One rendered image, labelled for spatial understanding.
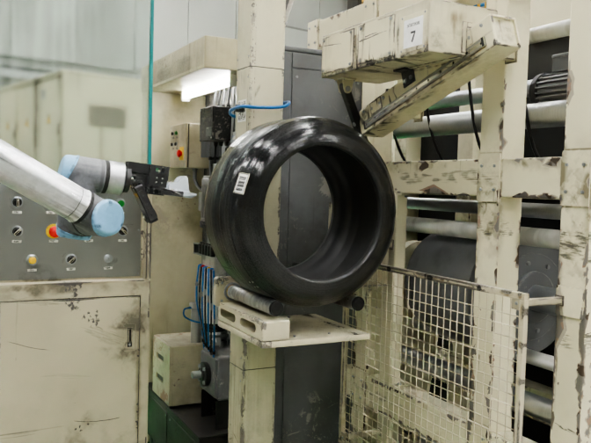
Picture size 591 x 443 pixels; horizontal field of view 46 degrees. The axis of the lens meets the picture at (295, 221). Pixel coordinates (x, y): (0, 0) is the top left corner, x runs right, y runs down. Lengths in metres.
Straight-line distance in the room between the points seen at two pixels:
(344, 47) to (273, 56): 0.25
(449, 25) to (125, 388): 1.66
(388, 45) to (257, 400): 1.27
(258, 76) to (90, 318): 1.03
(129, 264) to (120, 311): 0.18
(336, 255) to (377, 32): 0.75
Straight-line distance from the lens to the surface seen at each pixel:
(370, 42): 2.26
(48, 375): 2.63
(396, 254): 2.64
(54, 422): 2.68
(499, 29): 2.06
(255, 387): 2.51
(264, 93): 2.43
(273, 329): 2.07
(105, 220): 1.77
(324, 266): 2.40
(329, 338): 2.16
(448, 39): 2.07
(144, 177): 1.98
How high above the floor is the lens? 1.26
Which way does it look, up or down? 3 degrees down
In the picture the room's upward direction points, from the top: 2 degrees clockwise
